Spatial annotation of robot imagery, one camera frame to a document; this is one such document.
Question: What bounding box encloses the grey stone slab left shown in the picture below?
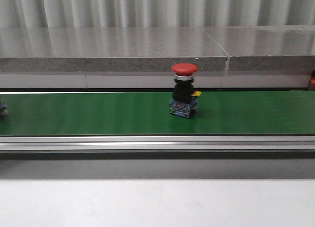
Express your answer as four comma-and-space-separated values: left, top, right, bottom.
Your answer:
0, 27, 226, 73

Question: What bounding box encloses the grey stone slab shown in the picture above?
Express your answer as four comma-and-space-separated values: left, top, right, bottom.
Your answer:
0, 27, 226, 73
203, 25, 315, 71

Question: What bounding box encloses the green conveyor belt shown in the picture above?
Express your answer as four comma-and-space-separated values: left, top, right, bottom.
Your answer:
0, 91, 315, 136

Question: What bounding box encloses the grey stone slab right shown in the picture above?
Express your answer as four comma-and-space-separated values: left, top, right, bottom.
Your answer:
203, 25, 315, 71

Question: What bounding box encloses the red object at right edge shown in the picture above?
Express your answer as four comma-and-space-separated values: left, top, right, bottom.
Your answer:
309, 71, 315, 91

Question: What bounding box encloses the white panel under slabs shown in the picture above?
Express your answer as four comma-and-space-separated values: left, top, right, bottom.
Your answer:
0, 70, 312, 89

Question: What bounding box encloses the white corrugated curtain backdrop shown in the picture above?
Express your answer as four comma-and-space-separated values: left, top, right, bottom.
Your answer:
0, 0, 315, 28

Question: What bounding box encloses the push button switch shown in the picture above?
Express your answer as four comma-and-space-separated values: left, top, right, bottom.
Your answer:
0, 101, 7, 118
169, 63, 201, 118

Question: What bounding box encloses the aluminium conveyor side rail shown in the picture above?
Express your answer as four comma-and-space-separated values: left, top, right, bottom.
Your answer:
0, 135, 315, 160

